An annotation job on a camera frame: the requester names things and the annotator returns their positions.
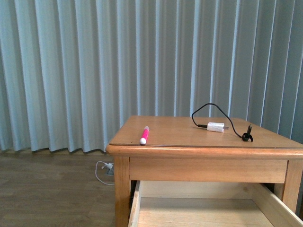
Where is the pink marker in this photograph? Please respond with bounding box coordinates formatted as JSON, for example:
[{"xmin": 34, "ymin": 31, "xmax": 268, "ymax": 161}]
[{"xmin": 139, "ymin": 126, "xmax": 150, "ymax": 145}]

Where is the wooden drawer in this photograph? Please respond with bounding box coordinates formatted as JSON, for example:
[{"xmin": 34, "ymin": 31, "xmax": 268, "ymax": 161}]
[{"xmin": 128, "ymin": 181, "xmax": 303, "ymax": 227}]

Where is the light wooden nightstand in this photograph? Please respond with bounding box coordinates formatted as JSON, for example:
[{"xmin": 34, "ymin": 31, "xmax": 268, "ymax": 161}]
[{"xmin": 106, "ymin": 116, "xmax": 303, "ymax": 227}]

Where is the white charger adapter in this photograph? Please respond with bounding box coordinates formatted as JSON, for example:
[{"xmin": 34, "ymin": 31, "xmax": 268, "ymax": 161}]
[{"xmin": 207, "ymin": 122, "xmax": 229, "ymax": 133}]

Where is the grey floor socket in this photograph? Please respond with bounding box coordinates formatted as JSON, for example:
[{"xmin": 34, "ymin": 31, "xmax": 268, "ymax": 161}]
[{"xmin": 106, "ymin": 166, "xmax": 114, "ymax": 176}]

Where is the pale blue curtain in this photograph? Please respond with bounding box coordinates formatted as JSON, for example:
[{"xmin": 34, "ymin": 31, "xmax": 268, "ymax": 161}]
[{"xmin": 0, "ymin": 0, "xmax": 303, "ymax": 152}]

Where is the white floor cable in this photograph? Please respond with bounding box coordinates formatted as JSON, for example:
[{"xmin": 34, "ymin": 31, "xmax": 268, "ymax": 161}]
[{"xmin": 95, "ymin": 161, "xmax": 115, "ymax": 186}]

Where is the black usb cable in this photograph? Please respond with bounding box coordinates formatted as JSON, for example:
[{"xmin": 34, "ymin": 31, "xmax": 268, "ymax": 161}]
[{"xmin": 191, "ymin": 103, "xmax": 254, "ymax": 143}]

